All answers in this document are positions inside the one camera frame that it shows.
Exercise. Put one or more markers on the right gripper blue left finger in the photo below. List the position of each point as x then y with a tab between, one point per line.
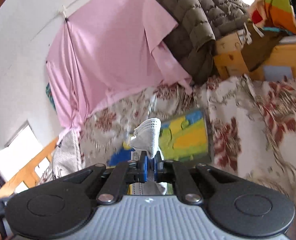
142	166

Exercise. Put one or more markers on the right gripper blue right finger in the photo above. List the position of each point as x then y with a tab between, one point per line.
158	167

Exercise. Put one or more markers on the white perforated sock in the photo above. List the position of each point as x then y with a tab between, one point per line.
146	137

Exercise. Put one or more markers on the colourful cartoon tray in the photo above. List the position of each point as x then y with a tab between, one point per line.
182	138

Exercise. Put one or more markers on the floral bedspread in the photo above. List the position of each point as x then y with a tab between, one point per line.
252	124

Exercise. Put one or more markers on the wooden railing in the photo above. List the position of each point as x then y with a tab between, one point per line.
27	174

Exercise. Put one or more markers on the pink sheet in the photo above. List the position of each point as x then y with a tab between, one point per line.
106	51

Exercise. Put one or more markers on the brown fabric with letters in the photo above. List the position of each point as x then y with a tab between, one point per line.
258	45

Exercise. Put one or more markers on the brown quilted jacket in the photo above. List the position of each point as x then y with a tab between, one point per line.
200	24

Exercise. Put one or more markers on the colourful patchwork fabric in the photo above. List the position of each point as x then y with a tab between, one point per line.
273	13

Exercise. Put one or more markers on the wooden bed frame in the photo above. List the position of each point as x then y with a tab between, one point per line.
269	58

